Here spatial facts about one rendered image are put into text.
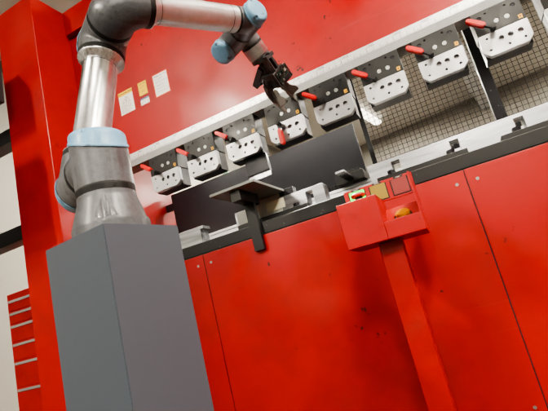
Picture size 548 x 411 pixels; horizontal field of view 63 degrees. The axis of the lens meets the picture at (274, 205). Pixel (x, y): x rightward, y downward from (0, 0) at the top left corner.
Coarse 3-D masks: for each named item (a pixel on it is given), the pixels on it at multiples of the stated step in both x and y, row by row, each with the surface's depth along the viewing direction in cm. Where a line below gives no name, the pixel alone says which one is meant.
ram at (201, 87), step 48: (240, 0) 191; (288, 0) 181; (336, 0) 172; (384, 0) 164; (432, 0) 156; (528, 0) 150; (144, 48) 211; (192, 48) 199; (288, 48) 178; (336, 48) 170; (384, 48) 162; (144, 96) 208; (192, 96) 196; (240, 96) 186; (288, 96) 176; (144, 144) 204
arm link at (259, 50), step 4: (260, 40) 148; (256, 44) 147; (260, 44) 148; (264, 44) 150; (252, 48) 147; (256, 48) 148; (260, 48) 148; (264, 48) 149; (244, 52) 152; (248, 52) 148; (252, 52) 148; (256, 52) 148; (260, 52) 148; (264, 52) 149; (248, 56) 150; (252, 56) 149; (256, 56) 149; (260, 56) 149; (252, 60) 150; (256, 60) 150
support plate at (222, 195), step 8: (240, 184) 153; (248, 184) 154; (256, 184) 156; (264, 184) 159; (216, 192) 157; (224, 192) 157; (256, 192) 167; (264, 192) 170; (272, 192) 173; (280, 192) 176; (224, 200) 166
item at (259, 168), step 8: (264, 152) 181; (248, 160) 184; (256, 160) 183; (264, 160) 181; (248, 168) 184; (256, 168) 182; (264, 168) 181; (248, 176) 183; (256, 176) 183; (264, 176) 181
